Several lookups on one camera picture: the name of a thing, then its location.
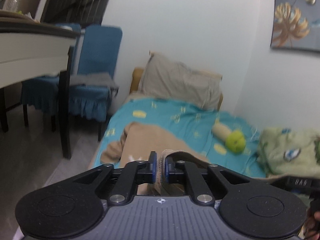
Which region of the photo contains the light green fleece blanket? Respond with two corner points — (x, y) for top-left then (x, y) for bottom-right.
(257, 127), (319, 178)

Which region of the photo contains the person's right hand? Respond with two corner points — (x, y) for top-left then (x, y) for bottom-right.
(304, 209), (319, 240)

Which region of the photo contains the tan t-shirt white print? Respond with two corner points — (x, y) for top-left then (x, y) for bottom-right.
(100, 122), (209, 196)

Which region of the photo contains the teal patterned bed sheet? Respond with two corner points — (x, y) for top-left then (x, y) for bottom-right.
(90, 98), (266, 178)

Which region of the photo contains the grey cloth on chair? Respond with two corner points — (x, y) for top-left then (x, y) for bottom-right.
(69, 72), (119, 92)

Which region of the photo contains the floral wall picture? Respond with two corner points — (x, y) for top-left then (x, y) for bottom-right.
(271, 0), (319, 52)

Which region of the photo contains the grey pillow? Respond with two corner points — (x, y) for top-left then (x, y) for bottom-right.
(138, 52), (223, 111)

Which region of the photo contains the white dark-legged table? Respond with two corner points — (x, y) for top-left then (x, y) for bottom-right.
(1, 10), (80, 159)

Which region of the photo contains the green beige plush toy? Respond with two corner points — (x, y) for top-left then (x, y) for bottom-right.
(212, 122), (246, 153)

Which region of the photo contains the blue covered chair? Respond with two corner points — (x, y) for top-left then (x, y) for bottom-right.
(21, 24), (123, 138)

